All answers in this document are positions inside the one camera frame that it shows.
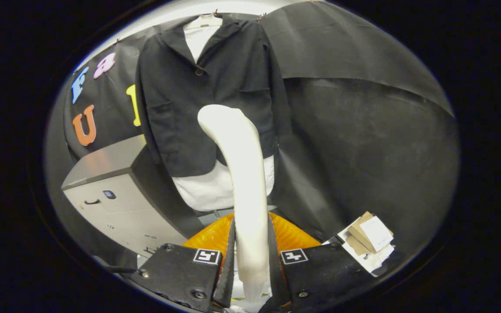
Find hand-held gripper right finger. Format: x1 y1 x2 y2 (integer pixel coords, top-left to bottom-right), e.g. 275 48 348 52
268 213 375 313

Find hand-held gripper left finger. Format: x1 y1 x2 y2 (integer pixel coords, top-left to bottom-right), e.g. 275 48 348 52
129 212 236 313

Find white shirt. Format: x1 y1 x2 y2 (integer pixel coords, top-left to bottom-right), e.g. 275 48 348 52
172 24 276 212

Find white garment steamer head with hose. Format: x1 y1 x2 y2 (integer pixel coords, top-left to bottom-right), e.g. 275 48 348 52
197 104 275 305

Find black blazer jacket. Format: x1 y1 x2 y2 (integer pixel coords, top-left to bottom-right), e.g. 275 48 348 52
135 15 292 178

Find brown cardboard box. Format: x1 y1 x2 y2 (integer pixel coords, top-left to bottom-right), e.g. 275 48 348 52
347 212 394 256

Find white paper packaging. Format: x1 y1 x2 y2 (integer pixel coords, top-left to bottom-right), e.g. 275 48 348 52
335 228 395 274

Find grey cabinet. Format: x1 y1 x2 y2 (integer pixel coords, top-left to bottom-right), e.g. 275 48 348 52
61 134 205 258

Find black backdrop cloth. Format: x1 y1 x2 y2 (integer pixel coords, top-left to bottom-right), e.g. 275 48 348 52
44 0 459 270

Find white plastic hanger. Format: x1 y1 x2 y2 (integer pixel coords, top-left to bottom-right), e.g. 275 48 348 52
184 13 224 30

